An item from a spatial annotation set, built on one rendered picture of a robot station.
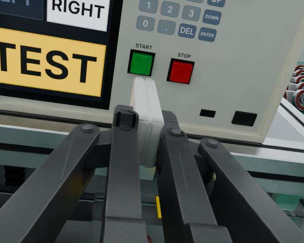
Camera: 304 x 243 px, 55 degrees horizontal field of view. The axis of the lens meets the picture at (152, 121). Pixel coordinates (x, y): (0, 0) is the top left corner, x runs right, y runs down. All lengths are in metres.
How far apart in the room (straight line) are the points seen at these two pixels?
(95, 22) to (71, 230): 0.41
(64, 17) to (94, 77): 0.06
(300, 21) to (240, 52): 0.06
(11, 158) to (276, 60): 0.27
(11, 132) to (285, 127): 0.32
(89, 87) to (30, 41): 0.06
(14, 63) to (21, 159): 0.09
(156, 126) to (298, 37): 0.19
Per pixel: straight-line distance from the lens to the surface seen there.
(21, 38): 0.28
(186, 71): 0.28
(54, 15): 0.27
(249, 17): 0.29
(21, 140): 0.29
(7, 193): 0.33
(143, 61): 0.27
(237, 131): 0.33
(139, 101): 0.17
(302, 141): 0.39
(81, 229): 0.58
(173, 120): 0.18
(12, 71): 0.30
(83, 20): 0.27
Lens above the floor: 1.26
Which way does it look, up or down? 27 degrees down
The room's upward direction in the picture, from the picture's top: 12 degrees clockwise
